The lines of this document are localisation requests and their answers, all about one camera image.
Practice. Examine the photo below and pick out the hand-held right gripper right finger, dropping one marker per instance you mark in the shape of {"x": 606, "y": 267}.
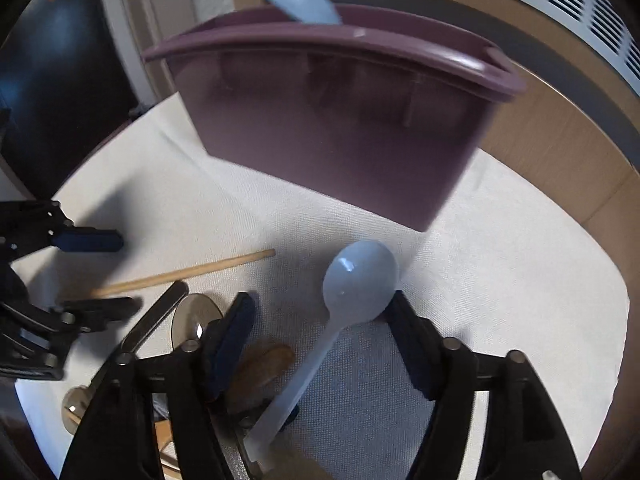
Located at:
{"x": 415, "y": 355}

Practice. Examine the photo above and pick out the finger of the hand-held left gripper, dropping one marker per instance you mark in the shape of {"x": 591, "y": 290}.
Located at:
{"x": 90, "y": 241}
{"x": 100, "y": 310}

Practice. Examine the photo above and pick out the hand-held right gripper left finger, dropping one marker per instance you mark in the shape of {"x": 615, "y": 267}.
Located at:
{"x": 235, "y": 340}

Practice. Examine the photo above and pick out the wooden chopstick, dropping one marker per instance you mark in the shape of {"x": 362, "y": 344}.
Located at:
{"x": 200, "y": 270}

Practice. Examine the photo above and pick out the light blue plastic spoon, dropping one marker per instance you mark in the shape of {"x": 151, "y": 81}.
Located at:
{"x": 300, "y": 2}
{"x": 357, "y": 285}

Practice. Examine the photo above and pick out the purple plastic utensil container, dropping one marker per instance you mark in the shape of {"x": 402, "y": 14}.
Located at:
{"x": 325, "y": 135}

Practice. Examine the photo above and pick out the white table cloth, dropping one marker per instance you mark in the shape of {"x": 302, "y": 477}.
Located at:
{"x": 500, "y": 285}

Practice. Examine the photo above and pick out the black glass cooktop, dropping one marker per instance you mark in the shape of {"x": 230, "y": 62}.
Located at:
{"x": 50, "y": 85}

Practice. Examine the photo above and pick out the white vent grille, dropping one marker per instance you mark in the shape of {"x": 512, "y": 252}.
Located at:
{"x": 575, "y": 0}

